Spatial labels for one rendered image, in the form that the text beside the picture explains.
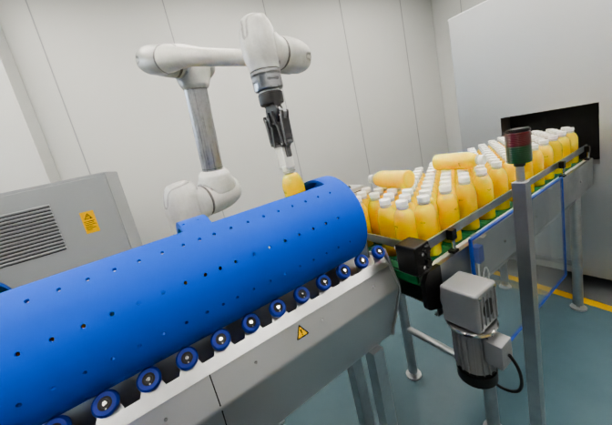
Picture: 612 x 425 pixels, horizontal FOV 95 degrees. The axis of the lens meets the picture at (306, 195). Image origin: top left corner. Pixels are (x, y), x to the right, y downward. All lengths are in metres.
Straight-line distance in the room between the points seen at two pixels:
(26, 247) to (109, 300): 1.82
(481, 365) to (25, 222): 2.41
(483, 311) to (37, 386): 0.97
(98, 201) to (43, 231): 0.34
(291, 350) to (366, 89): 4.18
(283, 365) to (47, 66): 3.49
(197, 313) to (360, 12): 4.68
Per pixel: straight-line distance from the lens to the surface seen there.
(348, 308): 0.88
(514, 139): 1.02
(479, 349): 1.05
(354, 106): 4.45
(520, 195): 1.07
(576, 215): 2.23
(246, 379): 0.79
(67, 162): 3.65
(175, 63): 1.20
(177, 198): 1.31
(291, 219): 0.72
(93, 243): 2.37
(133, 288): 0.64
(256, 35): 0.90
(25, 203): 2.41
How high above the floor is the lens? 1.36
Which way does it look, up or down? 11 degrees down
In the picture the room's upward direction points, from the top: 13 degrees counter-clockwise
